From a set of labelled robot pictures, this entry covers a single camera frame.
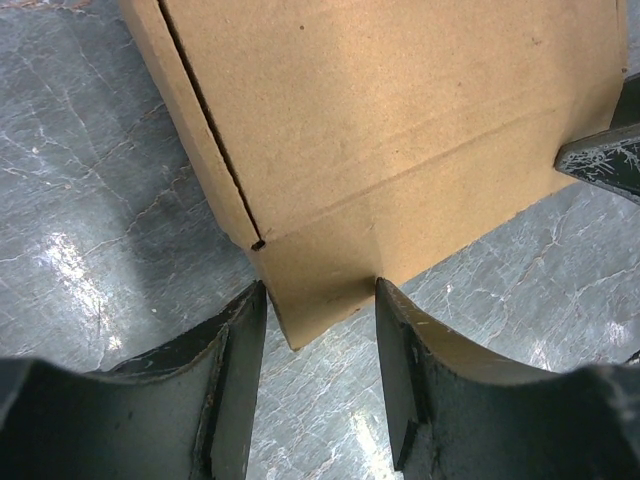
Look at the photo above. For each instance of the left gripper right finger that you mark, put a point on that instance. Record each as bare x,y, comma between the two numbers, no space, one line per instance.
457,410

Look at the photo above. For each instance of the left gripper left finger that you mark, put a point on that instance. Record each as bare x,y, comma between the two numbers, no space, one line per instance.
183,410

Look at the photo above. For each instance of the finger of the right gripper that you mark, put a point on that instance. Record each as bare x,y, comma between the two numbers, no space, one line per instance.
627,111
608,160

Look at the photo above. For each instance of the brown cardboard box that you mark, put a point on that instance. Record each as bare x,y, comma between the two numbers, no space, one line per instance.
338,142

